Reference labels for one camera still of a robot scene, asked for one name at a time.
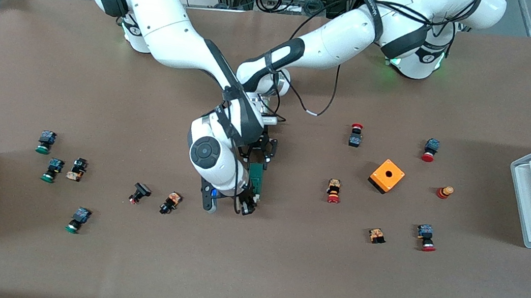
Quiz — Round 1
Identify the small orange contact block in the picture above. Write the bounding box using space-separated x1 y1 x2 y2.
368 227 387 245

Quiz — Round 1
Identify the orange button enclosure box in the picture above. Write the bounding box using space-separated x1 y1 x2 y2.
367 157 407 197

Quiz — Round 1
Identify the red pushbutton with blue block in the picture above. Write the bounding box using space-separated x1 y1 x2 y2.
421 137 440 163
415 223 439 253

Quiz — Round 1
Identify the green rail with white clip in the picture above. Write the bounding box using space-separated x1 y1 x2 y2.
245 160 268 203

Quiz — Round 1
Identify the black pushbutton with orange block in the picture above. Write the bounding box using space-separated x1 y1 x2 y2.
66 157 89 183
159 190 183 217

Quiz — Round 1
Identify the red pushbutton with black block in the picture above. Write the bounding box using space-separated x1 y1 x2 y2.
348 123 365 148

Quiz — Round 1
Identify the black square pushbutton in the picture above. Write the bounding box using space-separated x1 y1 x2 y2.
128 182 153 206

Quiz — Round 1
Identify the red pushbutton with orange block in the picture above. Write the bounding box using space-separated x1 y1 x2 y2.
325 178 343 205

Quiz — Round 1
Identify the red yellow emergency stop head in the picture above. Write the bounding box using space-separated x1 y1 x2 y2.
436 184 455 201

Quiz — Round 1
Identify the green pushbutton with blue block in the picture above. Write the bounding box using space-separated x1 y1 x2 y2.
64 205 93 236
40 157 66 185
35 129 58 156

